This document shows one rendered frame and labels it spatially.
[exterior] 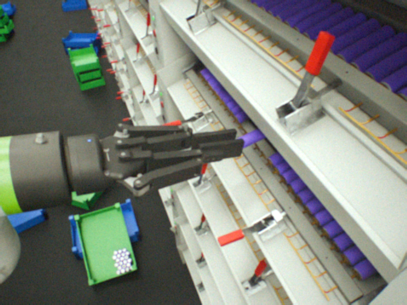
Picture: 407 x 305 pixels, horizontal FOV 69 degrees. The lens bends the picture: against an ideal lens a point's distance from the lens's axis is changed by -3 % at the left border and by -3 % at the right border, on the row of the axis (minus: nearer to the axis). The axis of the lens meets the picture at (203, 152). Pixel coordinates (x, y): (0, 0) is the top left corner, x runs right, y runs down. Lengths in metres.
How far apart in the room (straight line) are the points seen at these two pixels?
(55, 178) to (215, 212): 0.43
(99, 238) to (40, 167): 1.14
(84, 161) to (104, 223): 1.14
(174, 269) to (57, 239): 0.59
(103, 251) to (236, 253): 0.92
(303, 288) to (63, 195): 0.31
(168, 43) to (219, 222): 0.41
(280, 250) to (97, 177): 0.26
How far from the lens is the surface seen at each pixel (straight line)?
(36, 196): 0.38
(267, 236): 0.46
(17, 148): 0.38
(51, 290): 1.54
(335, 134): 0.31
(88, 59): 2.78
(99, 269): 1.48
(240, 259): 0.66
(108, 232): 1.49
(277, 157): 0.50
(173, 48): 0.73
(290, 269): 0.44
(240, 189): 0.50
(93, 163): 0.37
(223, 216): 0.70
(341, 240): 0.43
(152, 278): 1.44
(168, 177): 0.38
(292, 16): 0.43
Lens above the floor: 1.30
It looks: 43 degrees down
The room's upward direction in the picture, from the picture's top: straight up
